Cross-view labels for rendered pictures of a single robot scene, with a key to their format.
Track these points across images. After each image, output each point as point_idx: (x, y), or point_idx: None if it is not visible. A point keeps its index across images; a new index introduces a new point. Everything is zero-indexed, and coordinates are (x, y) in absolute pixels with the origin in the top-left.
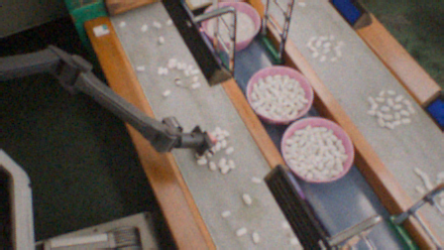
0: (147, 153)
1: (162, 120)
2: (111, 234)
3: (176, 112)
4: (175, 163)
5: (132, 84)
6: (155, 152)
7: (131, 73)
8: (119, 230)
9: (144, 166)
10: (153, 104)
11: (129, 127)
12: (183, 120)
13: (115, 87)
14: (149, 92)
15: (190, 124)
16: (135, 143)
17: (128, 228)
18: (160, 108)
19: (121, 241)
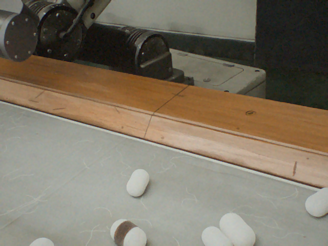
0: (79, 72)
1: (26, 5)
2: (56, 0)
3: (67, 168)
4: (6, 99)
5: (268, 136)
6: (62, 79)
7: (323, 165)
8: (48, 5)
9: (71, 62)
10: (160, 152)
11: (162, 81)
12: (31, 163)
13: (305, 112)
14: (205, 169)
15: (2, 165)
16: (120, 72)
17: (37, 14)
18: (130, 153)
19: (37, 4)
